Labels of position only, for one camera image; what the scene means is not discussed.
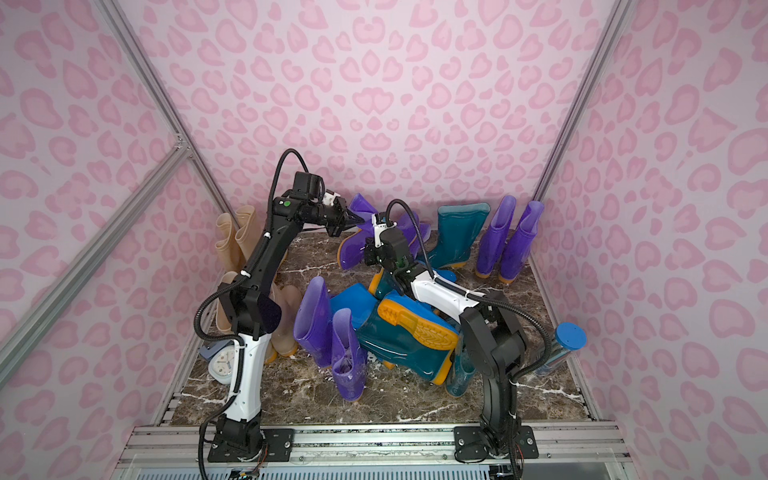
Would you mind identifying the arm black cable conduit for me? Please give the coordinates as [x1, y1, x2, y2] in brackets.
[193, 148, 310, 480]
[385, 198, 553, 382]

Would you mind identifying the blue rain boot yellow sole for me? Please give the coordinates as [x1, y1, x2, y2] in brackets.
[377, 291, 459, 351]

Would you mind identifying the left aluminium frame strut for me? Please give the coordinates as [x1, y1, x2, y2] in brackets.
[1, 142, 189, 385]

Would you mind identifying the large teal boot yellow sole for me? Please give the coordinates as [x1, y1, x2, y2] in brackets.
[356, 312, 458, 385]

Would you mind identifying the aluminium front rail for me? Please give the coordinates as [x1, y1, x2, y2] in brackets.
[110, 422, 634, 480]

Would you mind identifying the teal rain boot upright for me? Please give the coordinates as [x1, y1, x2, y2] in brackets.
[427, 202, 490, 269]

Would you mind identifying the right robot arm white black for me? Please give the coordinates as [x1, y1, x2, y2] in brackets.
[363, 226, 547, 465]

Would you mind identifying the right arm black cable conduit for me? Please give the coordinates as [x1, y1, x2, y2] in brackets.
[385, 198, 553, 382]

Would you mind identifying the blue cap water bottle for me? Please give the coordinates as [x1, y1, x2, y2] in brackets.
[534, 322, 587, 377]

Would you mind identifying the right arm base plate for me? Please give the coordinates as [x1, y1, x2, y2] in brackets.
[453, 425, 540, 463]

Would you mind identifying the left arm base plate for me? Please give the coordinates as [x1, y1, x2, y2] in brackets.
[207, 428, 295, 463]

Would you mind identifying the teal boot behind blue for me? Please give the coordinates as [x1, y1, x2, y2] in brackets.
[368, 268, 399, 300]

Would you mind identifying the beige rain boot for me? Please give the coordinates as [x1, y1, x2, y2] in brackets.
[214, 213, 244, 271]
[215, 271, 238, 335]
[264, 284, 302, 364]
[235, 205, 263, 260]

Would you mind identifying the purple rain boot front left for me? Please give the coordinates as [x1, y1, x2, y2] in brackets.
[293, 276, 332, 368]

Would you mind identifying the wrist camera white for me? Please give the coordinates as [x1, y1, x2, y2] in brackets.
[371, 212, 397, 248]
[321, 190, 340, 208]

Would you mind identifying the purple rain boot front right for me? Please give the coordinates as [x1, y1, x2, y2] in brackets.
[331, 308, 367, 402]

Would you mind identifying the teal rain boot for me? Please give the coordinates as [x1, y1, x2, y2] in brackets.
[444, 349, 476, 398]
[427, 202, 490, 269]

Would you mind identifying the large purple boot back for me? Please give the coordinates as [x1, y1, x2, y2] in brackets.
[396, 213, 431, 258]

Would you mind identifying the right aluminium frame post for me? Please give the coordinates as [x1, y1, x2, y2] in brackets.
[532, 0, 637, 202]

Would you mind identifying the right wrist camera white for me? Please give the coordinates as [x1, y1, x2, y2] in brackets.
[371, 212, 397, 248]

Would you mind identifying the purple rain boot small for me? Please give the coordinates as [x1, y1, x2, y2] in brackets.
[475, 195, 517, 278]
[499, 200, 545, 283]

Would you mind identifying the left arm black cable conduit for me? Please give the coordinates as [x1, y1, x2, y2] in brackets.
[193, 148, 310, 480]

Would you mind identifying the left back aluminium post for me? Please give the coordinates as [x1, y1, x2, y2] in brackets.
[95, 0, 235, 216]

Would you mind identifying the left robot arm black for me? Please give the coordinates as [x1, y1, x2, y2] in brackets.
[195, 192, 356, 463]

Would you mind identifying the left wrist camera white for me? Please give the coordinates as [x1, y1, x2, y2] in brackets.
[321, 190, 340, 208]

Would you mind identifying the small white alarm clock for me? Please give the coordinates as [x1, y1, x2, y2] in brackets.
[208, 343, 237, 385]

